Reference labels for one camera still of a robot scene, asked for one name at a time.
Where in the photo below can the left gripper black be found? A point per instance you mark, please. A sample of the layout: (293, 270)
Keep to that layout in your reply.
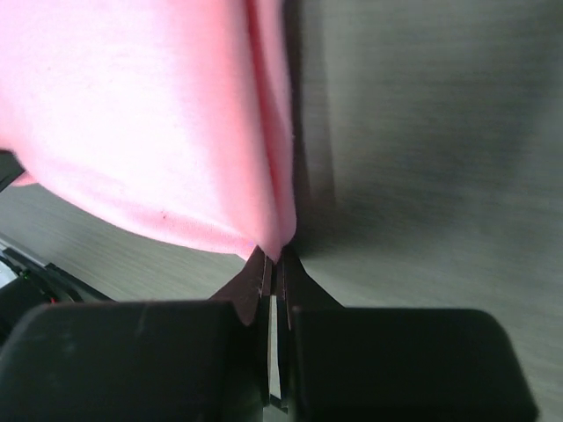
(28, 281)

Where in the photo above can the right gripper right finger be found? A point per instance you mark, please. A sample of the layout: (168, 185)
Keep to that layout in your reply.
(341, 363)

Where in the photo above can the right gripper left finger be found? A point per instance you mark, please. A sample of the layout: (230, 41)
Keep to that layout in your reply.
(189, 360)

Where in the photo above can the pink t shirt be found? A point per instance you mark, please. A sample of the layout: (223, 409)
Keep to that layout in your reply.
(169, 119)

